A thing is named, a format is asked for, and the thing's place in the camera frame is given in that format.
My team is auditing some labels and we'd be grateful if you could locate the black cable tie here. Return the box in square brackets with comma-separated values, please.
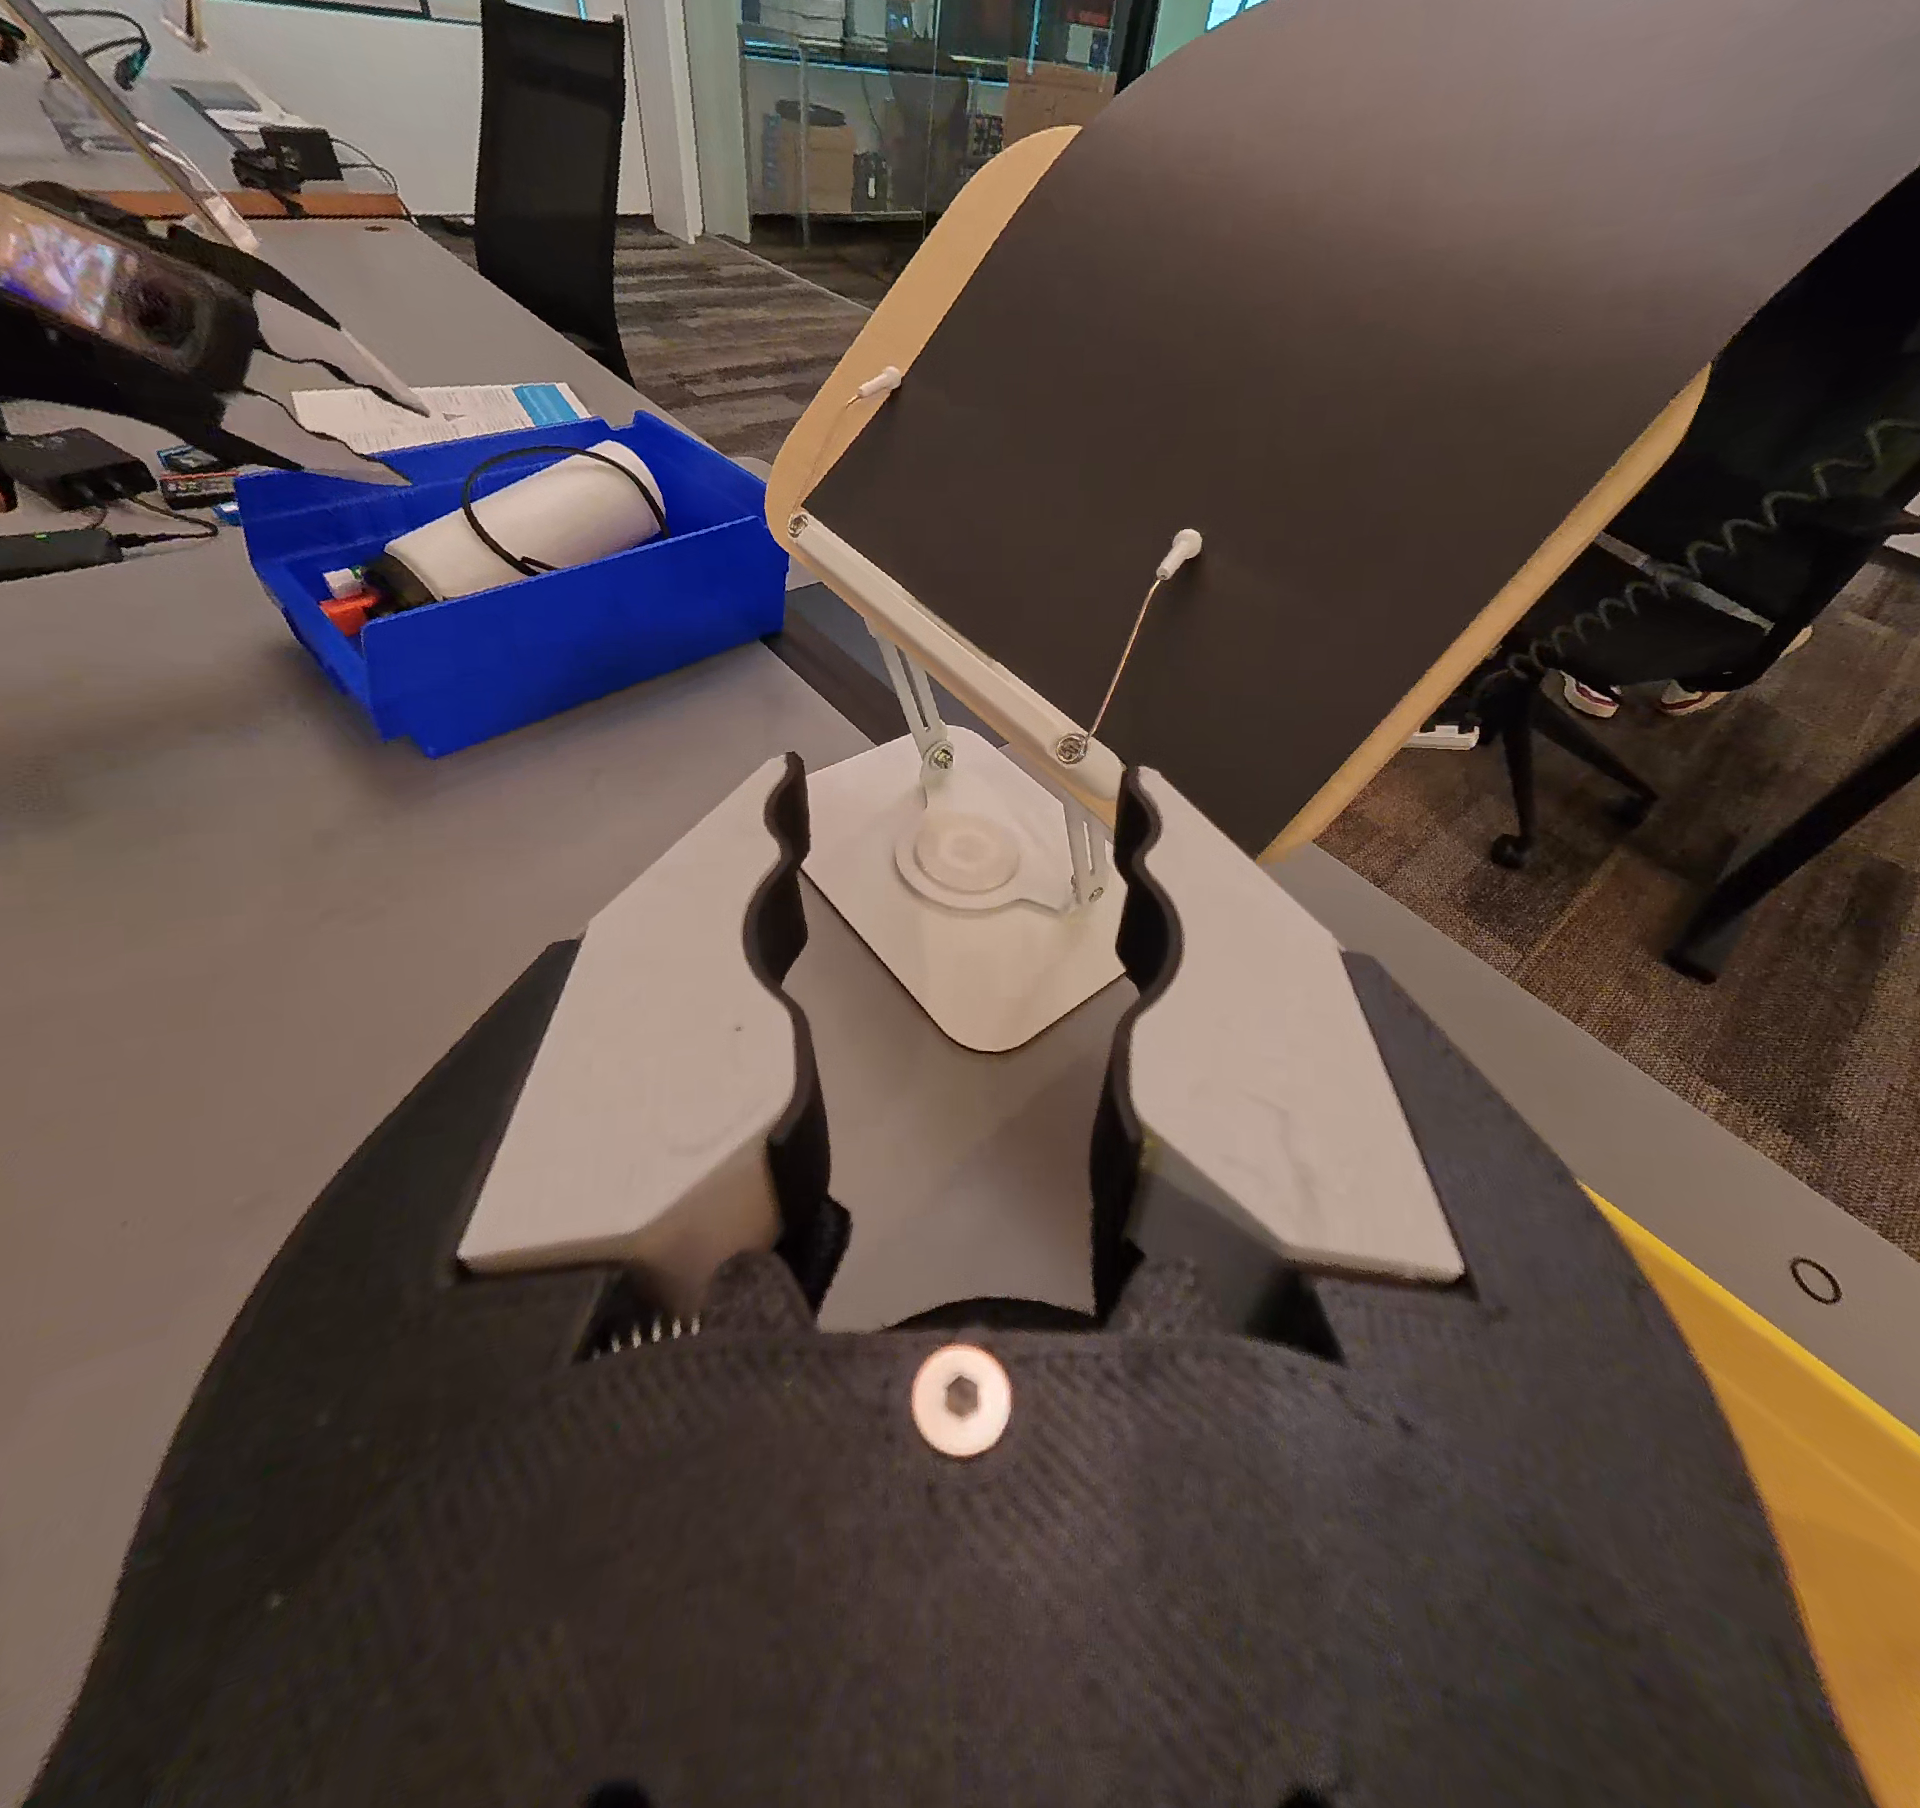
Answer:
[458, 443, 672, 579]

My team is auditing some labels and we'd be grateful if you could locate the blue plastic bin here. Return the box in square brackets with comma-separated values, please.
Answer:
[236, 411, 792, 760]

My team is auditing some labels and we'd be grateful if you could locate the yellow plastic bin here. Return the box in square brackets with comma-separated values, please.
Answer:
[1583, 1186, 1920, 1808]

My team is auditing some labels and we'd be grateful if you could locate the black mesh chair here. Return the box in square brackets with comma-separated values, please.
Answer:
[474, 0, 635, 386]

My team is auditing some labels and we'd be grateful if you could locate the black office chair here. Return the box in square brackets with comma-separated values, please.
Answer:
[1476, 164, 1920, 874]

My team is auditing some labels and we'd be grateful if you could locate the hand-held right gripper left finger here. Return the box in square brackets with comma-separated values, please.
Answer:
[454, 751, 853, 1313]

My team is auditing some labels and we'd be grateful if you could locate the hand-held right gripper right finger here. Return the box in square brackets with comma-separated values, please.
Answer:
[1090, 764, 1469, 1313]

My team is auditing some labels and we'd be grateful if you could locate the white plastic pipe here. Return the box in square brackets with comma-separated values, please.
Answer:
[366, 439, 668, 616]

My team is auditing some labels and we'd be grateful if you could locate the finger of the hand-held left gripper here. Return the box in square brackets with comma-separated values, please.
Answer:
[169, 225, 433, 419]
[203, 384, 414, 490]

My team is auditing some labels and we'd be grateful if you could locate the black desk leg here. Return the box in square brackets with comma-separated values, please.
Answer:
[1666, 722, 1920, 985]

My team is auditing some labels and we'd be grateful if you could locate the black charger dock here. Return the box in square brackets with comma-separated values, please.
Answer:
[229, 123, 342, 189]

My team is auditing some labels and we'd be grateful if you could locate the black power adapter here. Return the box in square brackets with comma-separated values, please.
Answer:
[0, 427, 160, 509]

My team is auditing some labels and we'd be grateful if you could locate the printed paper sheet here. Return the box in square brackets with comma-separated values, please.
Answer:
[290, 379, 595, 478]

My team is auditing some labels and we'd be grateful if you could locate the white base book stand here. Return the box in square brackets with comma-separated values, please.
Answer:
[764, 0, 1920, 1052]

